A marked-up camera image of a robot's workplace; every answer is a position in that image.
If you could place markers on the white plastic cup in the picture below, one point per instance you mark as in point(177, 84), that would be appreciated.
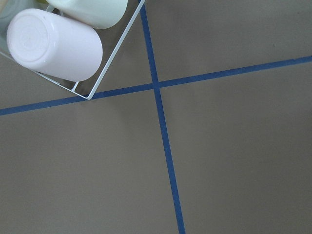
point(100, 14)

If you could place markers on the pink plastic cup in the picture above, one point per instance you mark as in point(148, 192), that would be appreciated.
point(54, 45)

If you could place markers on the white wire cup rack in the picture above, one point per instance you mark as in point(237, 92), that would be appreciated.
point(111, 38)

